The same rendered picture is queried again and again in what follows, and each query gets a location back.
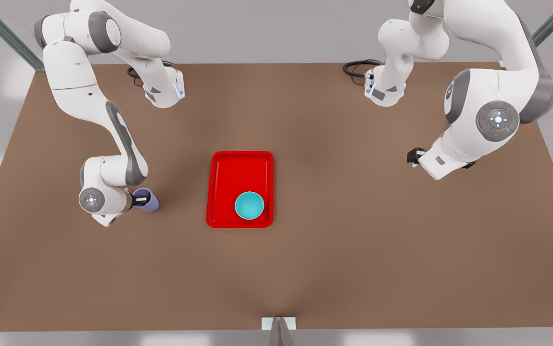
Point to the red rectangular tray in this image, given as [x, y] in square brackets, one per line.
[239, 179]

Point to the silver frame post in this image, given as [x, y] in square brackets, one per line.
[5, 32]
[279, 331]
[551, 21]

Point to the lavender purple cup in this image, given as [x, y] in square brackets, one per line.
[150, 201]

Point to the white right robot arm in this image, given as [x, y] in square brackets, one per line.
[81, 96]

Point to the turquoise bowl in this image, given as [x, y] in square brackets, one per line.
[249, 205]

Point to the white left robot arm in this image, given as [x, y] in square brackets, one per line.
[488, 110]

